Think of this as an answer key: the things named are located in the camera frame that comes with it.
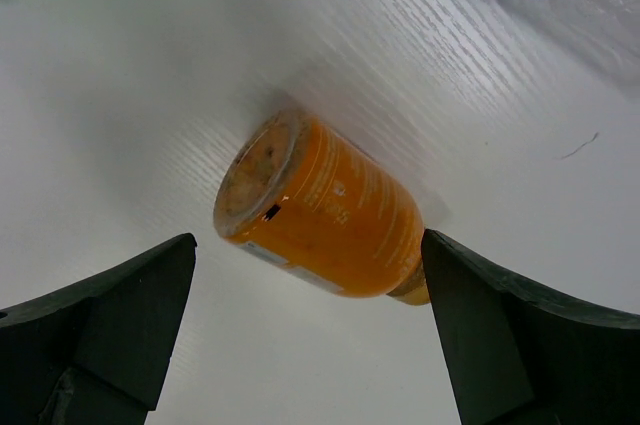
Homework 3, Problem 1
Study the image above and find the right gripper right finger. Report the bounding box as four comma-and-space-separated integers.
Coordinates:
421, 230, 639, 424

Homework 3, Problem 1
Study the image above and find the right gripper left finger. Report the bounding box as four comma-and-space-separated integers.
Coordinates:
1, 233, 197, 424

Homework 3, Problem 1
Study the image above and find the small orange bottle barcode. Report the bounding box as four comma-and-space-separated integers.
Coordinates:
213, 109, 432, 306

